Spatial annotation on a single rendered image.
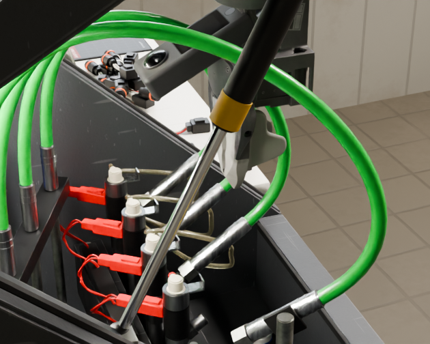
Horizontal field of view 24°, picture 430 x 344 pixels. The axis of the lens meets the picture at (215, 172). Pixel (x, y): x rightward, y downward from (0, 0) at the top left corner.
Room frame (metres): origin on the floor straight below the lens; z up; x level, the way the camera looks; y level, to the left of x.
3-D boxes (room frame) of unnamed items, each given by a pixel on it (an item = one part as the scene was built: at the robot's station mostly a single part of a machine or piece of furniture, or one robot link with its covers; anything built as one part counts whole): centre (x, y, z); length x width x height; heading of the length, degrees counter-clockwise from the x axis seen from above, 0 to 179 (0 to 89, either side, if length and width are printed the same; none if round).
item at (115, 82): (1.58, 0.16, 1.01); 0.23 x 0.11 x 0.06; 20
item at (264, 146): (0.85, -0.04, 1.25); 0.06 x 0.03 x 0.09; 110
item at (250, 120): (0.84, -0.02, 1.30); 0.05 x 0.02 x 0.09; 20
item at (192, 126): (1.40, 0.07, 0.99); 0.12 x 0.02 x 0.02; 104
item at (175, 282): (0.84, 0.04, 1.10); 0.02 x 0.02 x 0.03
